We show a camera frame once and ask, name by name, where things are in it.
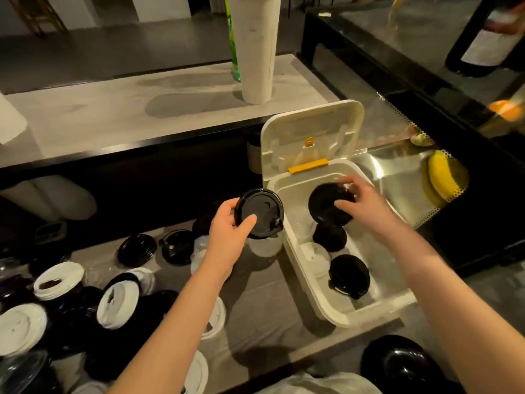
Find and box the white cup lid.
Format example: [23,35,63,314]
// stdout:
[300,241,331,279]

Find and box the person's right forearm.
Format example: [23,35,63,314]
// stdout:
[383,225,525,394]

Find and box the pile of cup lids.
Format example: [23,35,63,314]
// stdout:
[0,213,284,394]

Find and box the person's white shirt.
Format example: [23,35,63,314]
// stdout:
[254,372,382,394]

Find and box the person's right hand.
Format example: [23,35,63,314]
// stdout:
[334,174,405,242]

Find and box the person's left forearm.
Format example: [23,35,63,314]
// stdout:
[107,266,235,394]

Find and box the green plastic bottle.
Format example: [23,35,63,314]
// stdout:
[224,0,242,83]

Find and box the white plastic storage bin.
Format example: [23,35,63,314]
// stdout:
[260,99,418,328]

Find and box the grey bar counter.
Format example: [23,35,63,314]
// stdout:
[0,53,340,169]

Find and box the person's left hand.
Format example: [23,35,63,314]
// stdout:
[203,197,258,280]

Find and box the black cup lid with plug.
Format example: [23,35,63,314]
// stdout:
[328,254,371,301]

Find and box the yellow fruit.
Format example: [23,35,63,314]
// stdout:
[428,150,462,203]

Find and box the grey wooden table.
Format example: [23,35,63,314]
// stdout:
[0,219,405,394]

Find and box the black round base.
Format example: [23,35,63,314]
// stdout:
[360,334,448,394]

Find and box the small digital timer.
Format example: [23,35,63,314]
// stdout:
[34,221,67,245]

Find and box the white paper towel roll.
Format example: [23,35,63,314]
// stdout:
[0,94,28,145]

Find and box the dark wine bottle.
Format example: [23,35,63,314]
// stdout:
[445,0,525,78]

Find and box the tall white paper cup stack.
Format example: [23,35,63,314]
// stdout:
[226,0,282,105]

